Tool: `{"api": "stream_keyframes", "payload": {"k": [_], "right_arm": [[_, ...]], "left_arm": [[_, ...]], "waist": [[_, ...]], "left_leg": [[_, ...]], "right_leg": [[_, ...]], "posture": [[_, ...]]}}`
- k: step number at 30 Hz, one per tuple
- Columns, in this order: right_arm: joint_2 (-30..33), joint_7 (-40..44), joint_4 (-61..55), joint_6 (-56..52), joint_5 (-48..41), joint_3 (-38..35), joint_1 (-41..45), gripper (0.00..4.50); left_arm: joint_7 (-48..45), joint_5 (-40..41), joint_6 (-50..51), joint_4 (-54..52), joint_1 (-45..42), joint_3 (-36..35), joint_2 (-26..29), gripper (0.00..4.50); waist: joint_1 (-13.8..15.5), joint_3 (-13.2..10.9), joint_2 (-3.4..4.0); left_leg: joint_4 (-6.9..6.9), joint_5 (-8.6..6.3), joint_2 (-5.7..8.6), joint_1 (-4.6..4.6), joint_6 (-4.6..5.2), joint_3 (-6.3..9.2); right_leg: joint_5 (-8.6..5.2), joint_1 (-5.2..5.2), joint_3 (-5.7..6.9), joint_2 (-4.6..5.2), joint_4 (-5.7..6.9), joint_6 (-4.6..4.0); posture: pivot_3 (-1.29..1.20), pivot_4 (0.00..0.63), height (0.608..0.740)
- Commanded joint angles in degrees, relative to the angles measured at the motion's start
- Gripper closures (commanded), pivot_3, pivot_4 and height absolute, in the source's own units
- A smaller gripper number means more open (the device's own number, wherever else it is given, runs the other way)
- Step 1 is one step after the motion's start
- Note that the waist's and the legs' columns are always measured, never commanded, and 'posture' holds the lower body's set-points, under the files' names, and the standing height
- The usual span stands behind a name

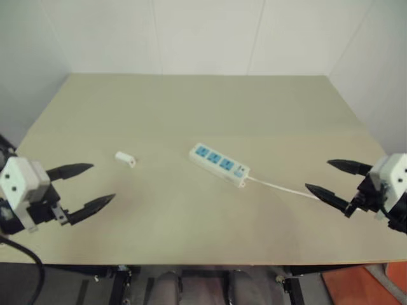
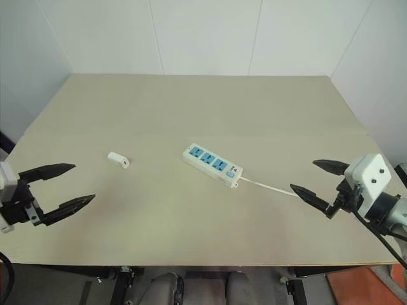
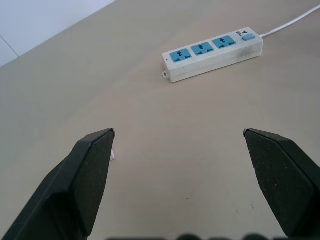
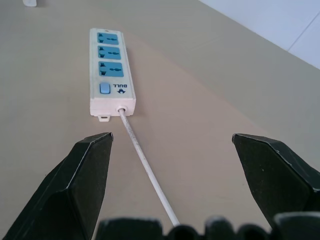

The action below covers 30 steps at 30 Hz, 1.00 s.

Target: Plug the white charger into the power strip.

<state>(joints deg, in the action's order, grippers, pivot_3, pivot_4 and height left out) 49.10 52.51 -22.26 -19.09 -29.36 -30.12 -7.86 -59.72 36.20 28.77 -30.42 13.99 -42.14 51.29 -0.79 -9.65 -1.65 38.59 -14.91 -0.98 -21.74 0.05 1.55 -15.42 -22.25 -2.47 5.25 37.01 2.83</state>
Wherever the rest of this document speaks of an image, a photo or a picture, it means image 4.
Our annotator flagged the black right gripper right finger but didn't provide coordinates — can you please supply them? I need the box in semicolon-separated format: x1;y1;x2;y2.
231;133;320;230

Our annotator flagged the white power cable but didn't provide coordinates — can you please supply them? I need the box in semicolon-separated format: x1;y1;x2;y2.
116;105;180;228

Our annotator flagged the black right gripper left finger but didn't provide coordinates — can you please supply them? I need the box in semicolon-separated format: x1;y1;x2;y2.
2;132;114;240

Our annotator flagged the white power strip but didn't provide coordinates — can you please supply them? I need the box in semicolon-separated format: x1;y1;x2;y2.
89;27;137;123

